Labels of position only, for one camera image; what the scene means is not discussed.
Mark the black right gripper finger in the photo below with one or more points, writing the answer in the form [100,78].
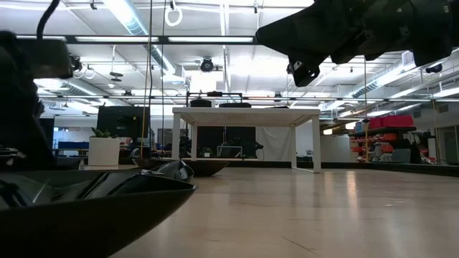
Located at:
[283,25]
[279,43]

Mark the black leaf-shaped mini plate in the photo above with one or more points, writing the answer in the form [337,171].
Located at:
[209,167]
[89,218]
[235,105]

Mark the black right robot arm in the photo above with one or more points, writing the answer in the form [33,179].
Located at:
[430,32]

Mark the blue background bench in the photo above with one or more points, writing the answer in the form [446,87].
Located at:
[73,145]

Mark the white perforated metal riser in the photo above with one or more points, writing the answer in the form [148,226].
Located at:
[247,116]

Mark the white pot with succulent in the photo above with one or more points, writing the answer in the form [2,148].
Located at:
[104,152]

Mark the black monitor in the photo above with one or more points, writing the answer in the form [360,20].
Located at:
[122,122]

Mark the red storage bins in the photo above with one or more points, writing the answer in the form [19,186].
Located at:
[394,122]

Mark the white background sheet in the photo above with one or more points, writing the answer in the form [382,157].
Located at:
[276,143]

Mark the storage shelf with orange bins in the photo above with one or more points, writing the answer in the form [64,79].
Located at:
[387,138]

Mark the black overhead bar with lights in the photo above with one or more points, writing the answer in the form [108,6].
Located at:
[163,39]

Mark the black background panel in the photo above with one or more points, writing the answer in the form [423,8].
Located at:
[211,138]

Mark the silver ventilation duct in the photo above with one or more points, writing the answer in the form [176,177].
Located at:
[132,21]
[376,84]

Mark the black overhead camera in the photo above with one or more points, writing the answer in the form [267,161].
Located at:
[207,65]

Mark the black aluminium table frame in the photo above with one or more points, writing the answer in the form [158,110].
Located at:
[358,168]

